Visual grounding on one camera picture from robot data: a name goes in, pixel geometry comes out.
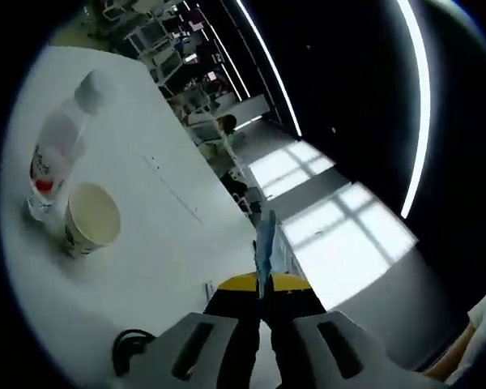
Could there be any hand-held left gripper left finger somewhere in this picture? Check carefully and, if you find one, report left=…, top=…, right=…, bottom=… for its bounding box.
left=127, top=273, right=265, bottom=389

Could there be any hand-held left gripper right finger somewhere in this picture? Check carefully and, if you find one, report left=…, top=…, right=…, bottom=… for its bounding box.
left=262, top=273, right=434, bottom=389

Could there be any blue cloth package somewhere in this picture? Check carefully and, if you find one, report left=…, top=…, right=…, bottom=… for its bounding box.
left=253, top=208, right=279, bottom=303

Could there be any black cable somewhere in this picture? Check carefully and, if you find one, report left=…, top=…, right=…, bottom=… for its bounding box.
left=112, top=328, right=158, bottom=378

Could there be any white paper cup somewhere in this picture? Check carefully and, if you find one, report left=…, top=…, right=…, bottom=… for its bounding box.
left=62, top=182, right=122, bottom=259

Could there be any clear plastic water bottle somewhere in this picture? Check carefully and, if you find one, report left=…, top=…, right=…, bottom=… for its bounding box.
left=23, top=68, right=109, bottom=228

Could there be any large bright window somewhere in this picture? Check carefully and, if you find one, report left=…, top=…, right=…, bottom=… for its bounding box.
left=281, top=182, right=419, bottom=314

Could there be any small bright window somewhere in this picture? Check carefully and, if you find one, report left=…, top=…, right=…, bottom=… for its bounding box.
left=246, top=144, right=338, bottom=200

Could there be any long ceiling light strip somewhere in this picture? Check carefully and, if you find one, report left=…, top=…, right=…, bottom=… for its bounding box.
left=234, top=0, right=304, bottom=138

